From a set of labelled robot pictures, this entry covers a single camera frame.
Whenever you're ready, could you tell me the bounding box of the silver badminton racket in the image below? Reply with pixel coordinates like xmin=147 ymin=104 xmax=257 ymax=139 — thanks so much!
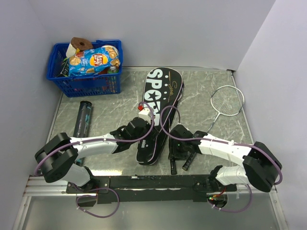
xmin=170 ymin=159 xmax=177 ymax=175
xmin=181 ymin=85 xmax=245 ymax=171

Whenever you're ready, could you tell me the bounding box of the black SPORT racket bag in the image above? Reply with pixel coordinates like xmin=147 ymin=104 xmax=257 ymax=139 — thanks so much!
xmin=136 ymin=67 xmax=184 ymax=165

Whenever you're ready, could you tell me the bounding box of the black shuttlecock tube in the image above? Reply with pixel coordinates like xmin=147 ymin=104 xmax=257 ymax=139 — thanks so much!
xmin=73 ymin=100 xmax=94 ymax=166

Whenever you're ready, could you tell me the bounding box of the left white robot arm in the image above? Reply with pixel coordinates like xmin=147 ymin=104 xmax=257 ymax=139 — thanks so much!
xmin=34 ymin=117 xmax=154 ymax=193

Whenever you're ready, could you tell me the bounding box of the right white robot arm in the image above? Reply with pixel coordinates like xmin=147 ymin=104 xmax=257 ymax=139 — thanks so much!
xmin=169 ymin=124 xmax=282 ymax=193

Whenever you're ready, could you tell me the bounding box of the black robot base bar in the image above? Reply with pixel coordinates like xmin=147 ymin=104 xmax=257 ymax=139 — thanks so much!
xmin=66 ymin=174 xmax=237 ymax=204

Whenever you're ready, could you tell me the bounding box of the blue plastic shopping basket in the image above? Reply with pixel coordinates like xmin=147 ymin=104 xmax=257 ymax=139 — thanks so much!
xmin=47 ymin=40 xmax=123 ymax=97

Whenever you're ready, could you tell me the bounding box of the blue Lays chips bag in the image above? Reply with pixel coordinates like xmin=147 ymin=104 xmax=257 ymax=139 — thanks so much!
xmin=69 ymin=45 xmax=121 ymax=76

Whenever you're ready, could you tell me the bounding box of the dark green package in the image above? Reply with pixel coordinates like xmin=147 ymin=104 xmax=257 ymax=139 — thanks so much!
xmin=59 ymin=59 xmax=69 ymax=77

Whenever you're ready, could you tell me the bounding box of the white paper towel roll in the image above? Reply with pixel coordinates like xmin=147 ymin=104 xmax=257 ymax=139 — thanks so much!
xmin=66 ymin=43 xmax=77 ymax=58

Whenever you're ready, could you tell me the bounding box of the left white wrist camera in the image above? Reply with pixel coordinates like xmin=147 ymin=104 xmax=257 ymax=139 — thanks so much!
xmin=138 ymin=107 xmax=154 ymax=123

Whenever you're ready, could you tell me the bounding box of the aluminium rail frame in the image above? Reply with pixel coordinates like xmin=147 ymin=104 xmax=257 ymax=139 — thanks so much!
xmin=23 ymin=153 xmax=278 ymax=197

